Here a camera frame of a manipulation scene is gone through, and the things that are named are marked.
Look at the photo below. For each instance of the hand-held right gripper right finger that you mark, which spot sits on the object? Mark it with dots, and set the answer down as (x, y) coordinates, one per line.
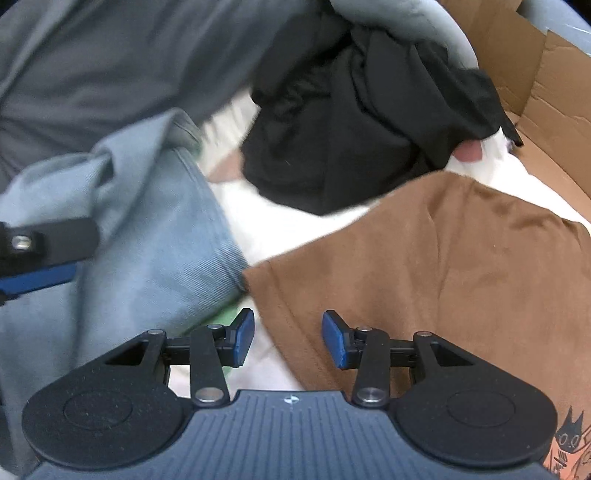
(334, 339)

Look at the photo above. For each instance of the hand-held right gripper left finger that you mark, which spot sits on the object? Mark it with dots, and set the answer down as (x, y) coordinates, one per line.
(244, 337)

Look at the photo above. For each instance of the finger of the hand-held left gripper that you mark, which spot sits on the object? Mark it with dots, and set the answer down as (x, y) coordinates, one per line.
(51, 244)

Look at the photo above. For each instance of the brown t-shirt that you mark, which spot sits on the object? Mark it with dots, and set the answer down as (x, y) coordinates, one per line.
(438, 258)

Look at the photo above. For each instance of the light blue garment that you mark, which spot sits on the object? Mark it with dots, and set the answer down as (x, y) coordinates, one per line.
(138, 240)

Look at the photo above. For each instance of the bear print bedsheet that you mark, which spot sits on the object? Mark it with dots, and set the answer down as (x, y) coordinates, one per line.
(277, 230)

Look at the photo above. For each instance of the dark grey pillow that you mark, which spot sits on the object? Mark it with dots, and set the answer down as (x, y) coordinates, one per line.
(115, 60)

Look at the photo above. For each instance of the black crumpled garment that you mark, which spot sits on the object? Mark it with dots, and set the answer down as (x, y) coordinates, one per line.
(346, 129)

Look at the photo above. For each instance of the brown cardboard sheet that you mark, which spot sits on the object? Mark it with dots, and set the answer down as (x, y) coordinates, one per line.
(545, 115)

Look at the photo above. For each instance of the grey plastic-wrapped furniture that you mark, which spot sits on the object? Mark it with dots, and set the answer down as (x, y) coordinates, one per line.
(558, 14)

